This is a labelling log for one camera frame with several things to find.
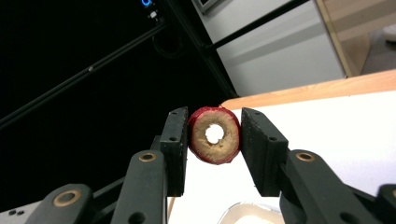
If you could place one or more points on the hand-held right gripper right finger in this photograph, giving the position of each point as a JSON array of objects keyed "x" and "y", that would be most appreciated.
[{"x": 299, "y": 186}]

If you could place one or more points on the light wooden desk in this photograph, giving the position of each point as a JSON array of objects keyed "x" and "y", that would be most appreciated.
[{"x": 358, "y": 37}]

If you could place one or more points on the red hawthorn slice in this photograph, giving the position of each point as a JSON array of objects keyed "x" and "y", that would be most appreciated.
[{"x": 200, "y": 149}]

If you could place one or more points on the device with blue light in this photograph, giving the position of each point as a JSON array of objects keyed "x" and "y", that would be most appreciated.
[{"x": 149, "y": 9}]

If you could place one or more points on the white cabinet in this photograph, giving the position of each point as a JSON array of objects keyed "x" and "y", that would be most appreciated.
[{"x": 274, "y": 56}]

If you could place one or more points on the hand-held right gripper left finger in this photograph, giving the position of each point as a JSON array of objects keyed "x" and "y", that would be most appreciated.
[{"x": 146, "y": 186}]

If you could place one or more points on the black metal frame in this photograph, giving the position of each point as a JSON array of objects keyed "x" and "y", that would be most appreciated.
[{"x": 90, "y": 69}]

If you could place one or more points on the square white tray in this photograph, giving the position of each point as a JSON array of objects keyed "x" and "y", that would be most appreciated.
[{"x": 249, "y": 214}]

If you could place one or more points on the wooden table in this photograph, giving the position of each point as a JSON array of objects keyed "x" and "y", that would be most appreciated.
[{"x": 311, "y": 90}]

